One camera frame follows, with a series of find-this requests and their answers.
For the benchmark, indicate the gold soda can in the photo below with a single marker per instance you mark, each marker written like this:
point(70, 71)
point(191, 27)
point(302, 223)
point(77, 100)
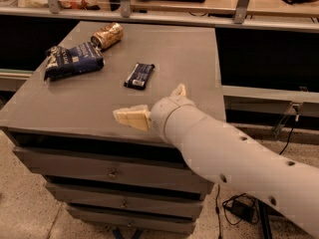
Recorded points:
point(108, 36)

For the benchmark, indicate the middle grey drawer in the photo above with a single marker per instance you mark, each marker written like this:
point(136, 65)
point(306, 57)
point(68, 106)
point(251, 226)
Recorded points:
point(125, 200)

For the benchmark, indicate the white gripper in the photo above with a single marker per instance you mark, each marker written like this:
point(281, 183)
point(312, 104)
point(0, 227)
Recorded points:
point(161, 112)

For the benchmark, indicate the top grey drawer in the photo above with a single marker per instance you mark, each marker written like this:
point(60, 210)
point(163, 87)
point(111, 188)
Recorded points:
point(114, 169)

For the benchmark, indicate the bottom grey drawer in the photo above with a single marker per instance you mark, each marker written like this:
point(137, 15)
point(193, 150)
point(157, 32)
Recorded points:
point(132, 219)

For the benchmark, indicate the black metal stand leg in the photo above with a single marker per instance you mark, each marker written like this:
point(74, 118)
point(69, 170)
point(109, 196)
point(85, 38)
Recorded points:
point(264, 212)

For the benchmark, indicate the metal railing frame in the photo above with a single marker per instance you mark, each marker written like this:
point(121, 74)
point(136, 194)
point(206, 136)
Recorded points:
point(258, 14)

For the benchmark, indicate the grey drawer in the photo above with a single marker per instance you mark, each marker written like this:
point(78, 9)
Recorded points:
point(132, 219)
point(125, 200)
point(114, 169)

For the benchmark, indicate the black power adapter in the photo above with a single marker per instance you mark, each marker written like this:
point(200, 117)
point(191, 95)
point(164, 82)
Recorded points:
point(242, 210)

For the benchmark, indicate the dark blue rxbar wrapper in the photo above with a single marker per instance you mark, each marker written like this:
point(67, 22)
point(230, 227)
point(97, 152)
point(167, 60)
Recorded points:
point(139, 76)

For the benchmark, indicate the dark blue chip bag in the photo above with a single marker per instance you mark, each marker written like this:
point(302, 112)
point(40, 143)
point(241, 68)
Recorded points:
point(63, 62)

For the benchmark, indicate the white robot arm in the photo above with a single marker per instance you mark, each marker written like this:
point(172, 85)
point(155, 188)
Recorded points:
point(221, 153)

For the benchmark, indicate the grey drawer cabinet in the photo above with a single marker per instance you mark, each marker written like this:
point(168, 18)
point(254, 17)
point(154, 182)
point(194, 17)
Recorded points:
point(76, 114)

